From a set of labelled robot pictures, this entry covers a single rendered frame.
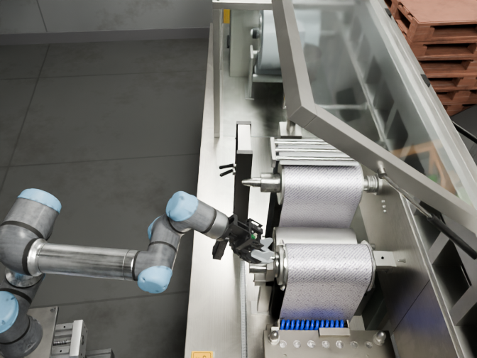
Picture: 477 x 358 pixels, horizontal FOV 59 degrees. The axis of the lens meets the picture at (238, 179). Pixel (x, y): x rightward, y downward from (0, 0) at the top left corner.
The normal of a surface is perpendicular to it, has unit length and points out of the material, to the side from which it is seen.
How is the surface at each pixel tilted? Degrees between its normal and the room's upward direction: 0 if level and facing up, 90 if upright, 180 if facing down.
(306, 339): 0
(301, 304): 90
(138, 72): 0
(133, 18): 90
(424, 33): 90
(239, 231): 90
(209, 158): 0
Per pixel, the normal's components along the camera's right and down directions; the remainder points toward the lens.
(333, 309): 0.01, 0.73
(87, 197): 0.04, -0.69
